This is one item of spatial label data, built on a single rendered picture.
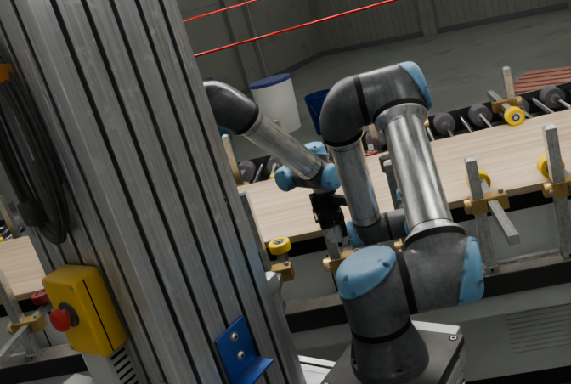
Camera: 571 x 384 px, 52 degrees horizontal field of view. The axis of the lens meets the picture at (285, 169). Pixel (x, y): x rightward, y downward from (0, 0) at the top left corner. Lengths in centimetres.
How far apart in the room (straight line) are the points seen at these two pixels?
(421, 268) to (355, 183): 39
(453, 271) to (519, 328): 145
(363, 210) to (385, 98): 33
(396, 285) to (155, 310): 43
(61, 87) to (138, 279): 28
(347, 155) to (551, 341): 146
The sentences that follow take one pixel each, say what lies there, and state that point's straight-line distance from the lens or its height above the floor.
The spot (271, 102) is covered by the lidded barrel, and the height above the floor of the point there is 45.
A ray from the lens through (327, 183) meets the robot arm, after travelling 163.
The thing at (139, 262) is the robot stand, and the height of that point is 147.
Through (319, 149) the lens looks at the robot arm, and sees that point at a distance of 180.
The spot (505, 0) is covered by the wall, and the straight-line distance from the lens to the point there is 1239.
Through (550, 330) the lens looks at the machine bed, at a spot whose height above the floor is 28.
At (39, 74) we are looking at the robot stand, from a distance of 84.
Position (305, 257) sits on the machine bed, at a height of 79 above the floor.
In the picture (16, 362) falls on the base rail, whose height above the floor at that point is 70.
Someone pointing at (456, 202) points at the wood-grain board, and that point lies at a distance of 220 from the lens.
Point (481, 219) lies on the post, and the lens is 203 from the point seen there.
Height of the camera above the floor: 177
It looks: 17 degrees down
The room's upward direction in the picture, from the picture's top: 16 degrees counter-clockwise
